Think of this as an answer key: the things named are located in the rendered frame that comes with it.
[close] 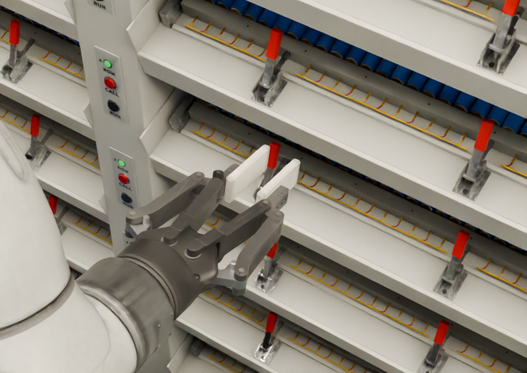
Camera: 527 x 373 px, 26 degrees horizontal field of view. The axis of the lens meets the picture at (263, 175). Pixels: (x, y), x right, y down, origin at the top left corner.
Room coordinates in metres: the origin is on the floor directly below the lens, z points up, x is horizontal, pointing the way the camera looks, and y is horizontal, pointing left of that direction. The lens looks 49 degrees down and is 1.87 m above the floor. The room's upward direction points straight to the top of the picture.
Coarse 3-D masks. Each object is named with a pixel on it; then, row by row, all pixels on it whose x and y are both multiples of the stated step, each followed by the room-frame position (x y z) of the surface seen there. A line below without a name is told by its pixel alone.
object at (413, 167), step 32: (160, 0) 1.09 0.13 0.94; (128, 32) 1.03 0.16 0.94; (160, 32) 1.07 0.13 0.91; (224, 32) 1.06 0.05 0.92; (160, 64) 1.02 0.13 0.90; (192, 64) 1.02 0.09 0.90; (224, 64) 1.01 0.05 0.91; (288, 64) 1.00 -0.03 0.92; (224, 96) 0.97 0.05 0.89; (288, 96) 0.96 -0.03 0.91; (320, 96) 0.95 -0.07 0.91; (352, 96) 0.95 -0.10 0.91; (288, 128) 0.93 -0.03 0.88; (320, 128) 0.91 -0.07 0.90; (352, 128) 0.91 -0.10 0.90; (384, 128) 0.90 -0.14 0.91; (352, 160) 0.88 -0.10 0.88; (384, 160) 0.86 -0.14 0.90; (416, 160) 0.86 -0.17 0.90; (448, 160) 0.86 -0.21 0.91; (416, 192) 0.84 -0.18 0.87; (448, 192) 0.82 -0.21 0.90; (480, 192) 0.81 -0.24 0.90; (512, 192) 0.81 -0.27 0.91; (480, 224) 0.80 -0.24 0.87; (512, 224) 0.77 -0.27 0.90
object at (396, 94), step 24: (192, 0) 1.09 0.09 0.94; (192, 24) 1.07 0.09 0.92; (216, 24) 1.06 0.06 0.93; (240, 24) 1.05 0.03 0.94; (264, 48) 1.03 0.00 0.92; (288, 48) 1.01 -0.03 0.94; (312, 48) 1.00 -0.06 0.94; (336, 72) 0.97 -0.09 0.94; (360, 72) 0.96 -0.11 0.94; (384, 96) 0.93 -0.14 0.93; (408, 96) 0.92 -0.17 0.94; (432, 120) 0.90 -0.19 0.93; (456, 120) 0.89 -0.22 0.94; (480, 120) 0.88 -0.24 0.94; (456, 144) 0.87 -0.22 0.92; (504, 144) 0.85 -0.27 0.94
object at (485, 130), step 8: (488, 120) 0.84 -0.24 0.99; (480, 128) 0.84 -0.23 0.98; (488, 128) 0.83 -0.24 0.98; (480, 136) 0.83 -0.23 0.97; (488, 136) 0.83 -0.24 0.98; (480, 144) 0.83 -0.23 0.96; (480, 152) 0.83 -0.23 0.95; (472, 160) 0.83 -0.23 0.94; (480, 160) 0.82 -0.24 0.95; (472, 168) 0.82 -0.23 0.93; (472, 176) 0.82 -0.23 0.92
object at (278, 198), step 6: (282, 186) 0.71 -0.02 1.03; (276, 192) 0.70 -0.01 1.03; (282, 192) 0.70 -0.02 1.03; (288, 192) 0.70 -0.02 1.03; (270, 198) 0.69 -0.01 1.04; (276, 198) 0.69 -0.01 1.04; (282, 198) 0.70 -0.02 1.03; (276, 204) 0.69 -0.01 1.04; (282, 204) 0.70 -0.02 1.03; (270, 210) 0.68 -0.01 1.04; (264, 216) 0.67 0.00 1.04; (282, 222) 0.66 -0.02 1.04
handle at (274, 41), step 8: (272, 32) 0.98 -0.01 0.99; (280, 32) 0.98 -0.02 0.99; (272, 40) 0.98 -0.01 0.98; (280, 40) 0.98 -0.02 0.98; (272, 48) 0.97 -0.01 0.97; (272, 56) 0.97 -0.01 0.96; (272, 64) 0.97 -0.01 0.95; (264, 72) 0.97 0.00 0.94; (272, 72) 0.97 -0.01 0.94; (264, 80) 0.96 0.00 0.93; (272, 80) 0.97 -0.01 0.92
